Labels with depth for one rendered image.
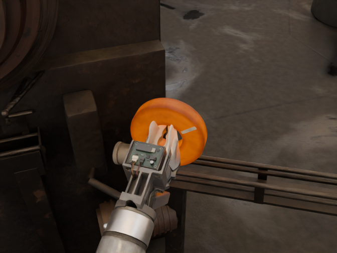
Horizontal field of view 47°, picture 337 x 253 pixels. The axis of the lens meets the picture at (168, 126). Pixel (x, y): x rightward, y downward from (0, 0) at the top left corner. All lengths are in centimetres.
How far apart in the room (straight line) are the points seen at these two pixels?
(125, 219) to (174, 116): 22
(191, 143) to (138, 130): 11
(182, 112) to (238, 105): 157
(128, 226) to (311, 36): 265
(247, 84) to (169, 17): 105
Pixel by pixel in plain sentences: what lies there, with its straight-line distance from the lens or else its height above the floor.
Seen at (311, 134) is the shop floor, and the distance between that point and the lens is 219.
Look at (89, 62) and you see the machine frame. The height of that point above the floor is 87.
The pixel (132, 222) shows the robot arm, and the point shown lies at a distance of 62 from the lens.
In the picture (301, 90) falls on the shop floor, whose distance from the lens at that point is 249.
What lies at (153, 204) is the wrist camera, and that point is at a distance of 68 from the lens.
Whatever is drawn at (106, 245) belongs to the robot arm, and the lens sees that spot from 62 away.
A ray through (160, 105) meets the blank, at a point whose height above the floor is 94.
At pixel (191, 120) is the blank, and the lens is 72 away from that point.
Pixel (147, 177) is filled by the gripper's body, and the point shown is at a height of 89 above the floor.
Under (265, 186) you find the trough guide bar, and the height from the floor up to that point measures 70.
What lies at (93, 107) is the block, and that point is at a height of 80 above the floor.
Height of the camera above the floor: 139
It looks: 41 degrees down
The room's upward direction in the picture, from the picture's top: straight up
